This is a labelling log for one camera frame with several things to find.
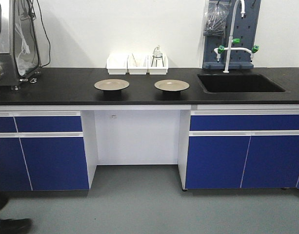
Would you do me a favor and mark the middle white plastic bin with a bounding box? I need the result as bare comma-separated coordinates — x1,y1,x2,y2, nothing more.
127,53,148,75

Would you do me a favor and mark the blue-grey pegboard drying rack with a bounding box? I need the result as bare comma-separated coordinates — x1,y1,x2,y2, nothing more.
202,0,261,70

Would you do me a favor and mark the right white plastic bin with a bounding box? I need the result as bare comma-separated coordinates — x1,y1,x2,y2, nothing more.
148,54,169,75

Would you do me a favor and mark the black power cable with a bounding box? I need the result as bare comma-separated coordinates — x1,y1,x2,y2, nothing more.
24,0,51,68

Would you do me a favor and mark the black shoe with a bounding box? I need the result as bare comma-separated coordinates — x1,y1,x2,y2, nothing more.
0,218,33,234

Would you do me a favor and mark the beige round plate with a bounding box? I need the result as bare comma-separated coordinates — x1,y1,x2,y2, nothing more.
94,79,130,98
154,79,190,98

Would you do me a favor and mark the stainless steel lab machine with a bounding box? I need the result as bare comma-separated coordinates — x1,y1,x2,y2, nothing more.
0,0,40,90

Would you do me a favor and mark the plastic bag of pegs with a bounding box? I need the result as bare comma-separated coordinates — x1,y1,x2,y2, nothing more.
203,0,231,37

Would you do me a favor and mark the glass alcohol lamp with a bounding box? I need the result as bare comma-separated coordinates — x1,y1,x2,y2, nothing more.
152,45,163,60

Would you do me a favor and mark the white plastic bin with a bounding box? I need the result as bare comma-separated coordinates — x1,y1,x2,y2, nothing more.
148,54,169,75
106,54,128,75
127,53,148,75

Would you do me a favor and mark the black wire tripod stand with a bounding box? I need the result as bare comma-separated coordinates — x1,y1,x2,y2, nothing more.
151,58,164,67

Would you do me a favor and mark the white gooseneck lab faucet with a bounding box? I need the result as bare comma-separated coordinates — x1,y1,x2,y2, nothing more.
214,0,259,73

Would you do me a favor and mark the black lab sink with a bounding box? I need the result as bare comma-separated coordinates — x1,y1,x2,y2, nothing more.
198,74,285,93

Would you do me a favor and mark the left white plastic bin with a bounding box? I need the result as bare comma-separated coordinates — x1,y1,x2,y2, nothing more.
106,54,128,75

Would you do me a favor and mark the blue and white lab cabinet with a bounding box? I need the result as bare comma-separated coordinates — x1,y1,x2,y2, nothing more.
0,105,299,191

